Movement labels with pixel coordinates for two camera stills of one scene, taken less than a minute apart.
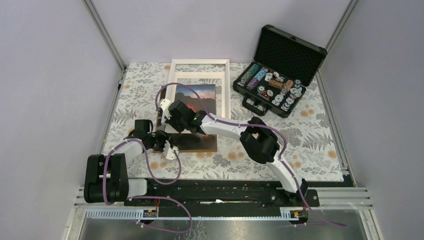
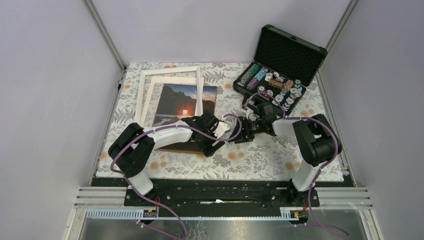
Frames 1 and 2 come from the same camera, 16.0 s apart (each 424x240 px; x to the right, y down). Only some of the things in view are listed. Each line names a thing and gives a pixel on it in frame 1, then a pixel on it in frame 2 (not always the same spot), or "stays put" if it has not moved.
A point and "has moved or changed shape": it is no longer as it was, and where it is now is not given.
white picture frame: (202, 85) → (141, 90)
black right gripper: (171, 122) → (245, 135)
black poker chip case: (284, 66) stays put
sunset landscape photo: (197, 97) has moved or changed shape
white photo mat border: (201, 75) → (171, 80)
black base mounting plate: (150, 194) stays put
